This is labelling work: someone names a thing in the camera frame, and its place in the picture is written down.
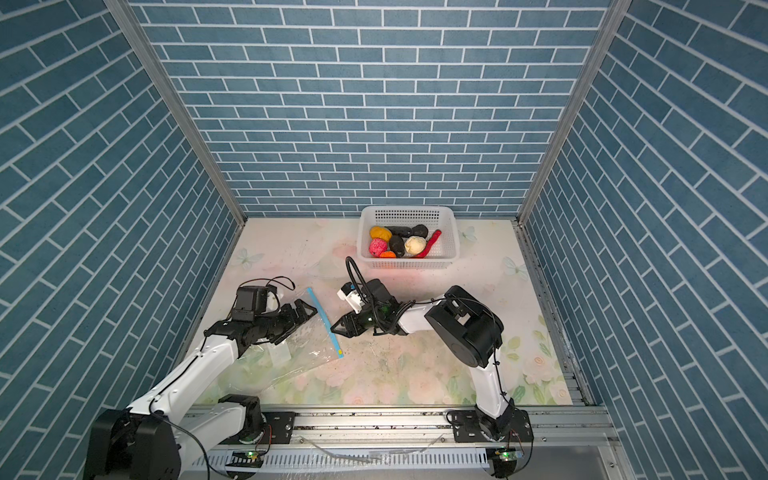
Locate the black avocado toy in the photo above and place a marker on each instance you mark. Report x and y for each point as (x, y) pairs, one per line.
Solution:
(397, 246)

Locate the cream white bun toy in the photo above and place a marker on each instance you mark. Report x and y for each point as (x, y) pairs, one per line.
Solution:
(414, 244)

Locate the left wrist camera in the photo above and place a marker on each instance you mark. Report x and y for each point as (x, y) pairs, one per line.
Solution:
(252, 302)

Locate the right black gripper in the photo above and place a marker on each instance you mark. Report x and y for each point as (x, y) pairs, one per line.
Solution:
(346, 321)

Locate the white plastic mesh basket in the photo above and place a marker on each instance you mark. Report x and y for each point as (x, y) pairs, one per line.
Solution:
(444, 252)

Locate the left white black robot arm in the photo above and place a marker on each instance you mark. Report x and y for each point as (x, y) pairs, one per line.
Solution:
(150, 439)

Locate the red chili pepper toy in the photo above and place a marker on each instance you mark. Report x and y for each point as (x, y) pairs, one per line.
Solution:
(429, 244)

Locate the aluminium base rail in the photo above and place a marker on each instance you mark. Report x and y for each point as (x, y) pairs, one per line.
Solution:
(340, 437)

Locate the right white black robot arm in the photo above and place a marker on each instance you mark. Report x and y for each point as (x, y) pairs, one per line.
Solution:
(469, 329)

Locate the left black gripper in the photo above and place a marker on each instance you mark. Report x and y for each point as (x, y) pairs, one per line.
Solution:
(302, 317)

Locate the clear zip top bag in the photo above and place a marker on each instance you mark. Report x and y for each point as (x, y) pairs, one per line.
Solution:
(264, 366)

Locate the dark round crinkled food toy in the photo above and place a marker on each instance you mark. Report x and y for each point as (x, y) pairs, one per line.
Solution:
(420, 231)

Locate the yellow potato toy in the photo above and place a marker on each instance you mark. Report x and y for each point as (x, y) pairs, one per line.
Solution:
(379, 232)

